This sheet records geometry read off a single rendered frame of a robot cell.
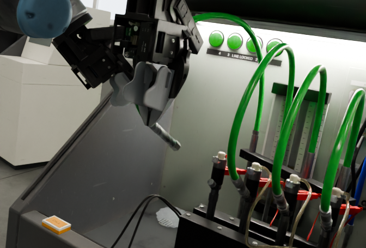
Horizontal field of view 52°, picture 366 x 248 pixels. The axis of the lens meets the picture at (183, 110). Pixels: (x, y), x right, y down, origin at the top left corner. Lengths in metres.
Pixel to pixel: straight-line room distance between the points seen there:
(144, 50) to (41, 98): 3.15
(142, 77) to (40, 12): 0.16
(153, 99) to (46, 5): 0.19
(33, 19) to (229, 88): 0.70
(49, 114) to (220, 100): 2.72
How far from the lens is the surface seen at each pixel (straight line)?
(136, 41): 0.50
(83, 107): 3.88
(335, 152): 0.61
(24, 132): 3.62
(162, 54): 0.49
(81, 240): 0.79
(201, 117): 1.16
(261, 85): 0.97
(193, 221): 0.84
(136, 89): 0.54
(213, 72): 1.14
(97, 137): 0.96
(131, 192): 1.15
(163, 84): 0.53
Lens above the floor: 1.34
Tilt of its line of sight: 10 degrees down
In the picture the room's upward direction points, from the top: 10 degrees clockwise
